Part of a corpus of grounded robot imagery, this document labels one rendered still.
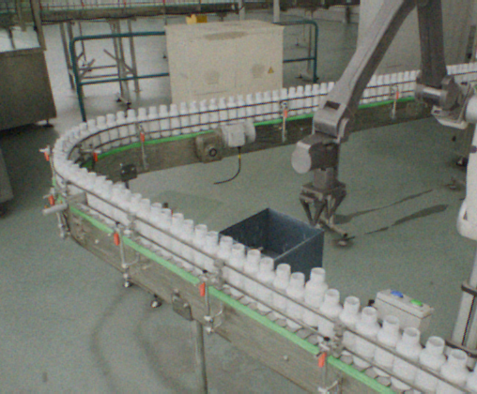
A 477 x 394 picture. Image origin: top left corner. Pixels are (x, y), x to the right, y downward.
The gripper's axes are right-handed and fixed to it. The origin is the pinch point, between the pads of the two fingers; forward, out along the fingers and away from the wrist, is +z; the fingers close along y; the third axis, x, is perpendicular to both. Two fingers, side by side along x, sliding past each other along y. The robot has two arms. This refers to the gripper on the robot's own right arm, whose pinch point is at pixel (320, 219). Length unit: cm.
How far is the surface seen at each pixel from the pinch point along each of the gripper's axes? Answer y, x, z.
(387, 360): 0.4, 25.0, 30.0
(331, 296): -2.0, 5.1, 21.7
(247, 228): -46, -69, 43
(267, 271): 0.6, -15.9, 22.1
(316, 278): 0.0, 1.0, 16.9
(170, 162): -78, -162, 46
